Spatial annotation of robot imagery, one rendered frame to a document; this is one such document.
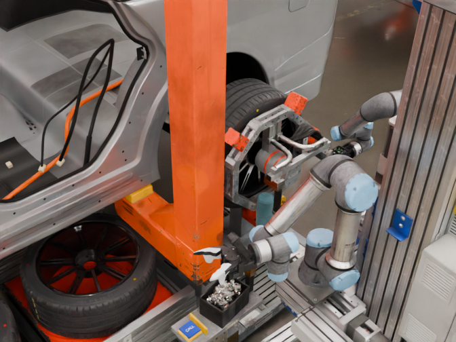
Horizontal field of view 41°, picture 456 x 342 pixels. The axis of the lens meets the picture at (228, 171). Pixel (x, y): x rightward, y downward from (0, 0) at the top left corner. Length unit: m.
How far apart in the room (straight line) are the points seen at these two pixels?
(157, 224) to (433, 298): 1.35
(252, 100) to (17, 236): 1.23
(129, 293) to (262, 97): 1.12
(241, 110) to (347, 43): 3.44
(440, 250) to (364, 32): 4.47
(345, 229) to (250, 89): 1.09
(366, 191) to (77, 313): 1.50
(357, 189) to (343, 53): 4.06
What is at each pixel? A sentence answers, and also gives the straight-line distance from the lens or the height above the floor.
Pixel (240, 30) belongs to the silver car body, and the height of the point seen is 1.41.
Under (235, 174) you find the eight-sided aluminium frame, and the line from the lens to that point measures 2.93.
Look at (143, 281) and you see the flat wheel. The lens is 3.01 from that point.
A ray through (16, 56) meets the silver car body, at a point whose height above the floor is 1.02.
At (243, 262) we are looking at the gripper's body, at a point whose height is 1.21.
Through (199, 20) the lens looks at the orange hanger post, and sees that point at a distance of 2.14.
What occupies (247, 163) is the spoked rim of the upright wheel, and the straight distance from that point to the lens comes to 3.15.
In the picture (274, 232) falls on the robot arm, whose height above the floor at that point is 1.18.
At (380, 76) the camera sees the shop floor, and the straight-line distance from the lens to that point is 5.74.
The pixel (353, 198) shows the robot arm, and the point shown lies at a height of 1.41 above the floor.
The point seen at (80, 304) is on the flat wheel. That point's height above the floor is 0.50.
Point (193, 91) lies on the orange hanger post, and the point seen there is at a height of 1.58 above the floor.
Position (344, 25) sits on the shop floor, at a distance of 6.61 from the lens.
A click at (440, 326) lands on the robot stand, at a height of 0.96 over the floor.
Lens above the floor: 2.74
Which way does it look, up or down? 38 degrees down
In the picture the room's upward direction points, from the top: 1 degrees clockwise
